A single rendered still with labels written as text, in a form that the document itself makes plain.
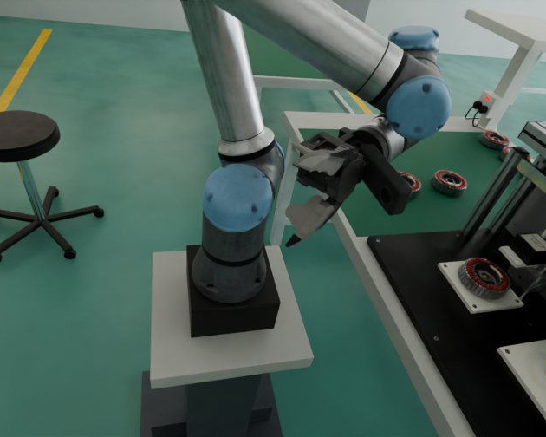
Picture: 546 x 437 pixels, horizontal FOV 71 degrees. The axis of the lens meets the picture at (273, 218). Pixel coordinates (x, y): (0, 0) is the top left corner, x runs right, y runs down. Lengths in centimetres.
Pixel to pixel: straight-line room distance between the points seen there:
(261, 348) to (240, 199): 33
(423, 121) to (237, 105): 32
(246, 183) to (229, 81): 17
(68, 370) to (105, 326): 21
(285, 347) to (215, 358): 14
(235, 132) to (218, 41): 15
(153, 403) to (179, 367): 78
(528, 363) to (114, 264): 164
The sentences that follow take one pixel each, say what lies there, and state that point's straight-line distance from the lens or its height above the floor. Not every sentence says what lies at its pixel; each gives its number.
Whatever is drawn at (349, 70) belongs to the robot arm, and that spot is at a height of 130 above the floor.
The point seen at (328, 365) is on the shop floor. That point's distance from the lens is 171.
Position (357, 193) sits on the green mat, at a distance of 126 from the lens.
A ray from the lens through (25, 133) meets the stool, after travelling 186.
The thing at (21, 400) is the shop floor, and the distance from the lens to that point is 170.
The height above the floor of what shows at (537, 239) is 92.
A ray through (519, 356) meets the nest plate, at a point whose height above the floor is 78.
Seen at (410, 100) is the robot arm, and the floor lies 129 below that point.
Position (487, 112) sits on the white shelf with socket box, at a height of 84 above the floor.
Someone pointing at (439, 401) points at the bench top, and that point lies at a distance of 89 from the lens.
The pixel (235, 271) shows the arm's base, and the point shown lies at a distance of 71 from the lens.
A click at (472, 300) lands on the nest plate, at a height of 78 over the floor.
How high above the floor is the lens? 145
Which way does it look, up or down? 41 degrees down
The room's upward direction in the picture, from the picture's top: 11 degrees clockwise
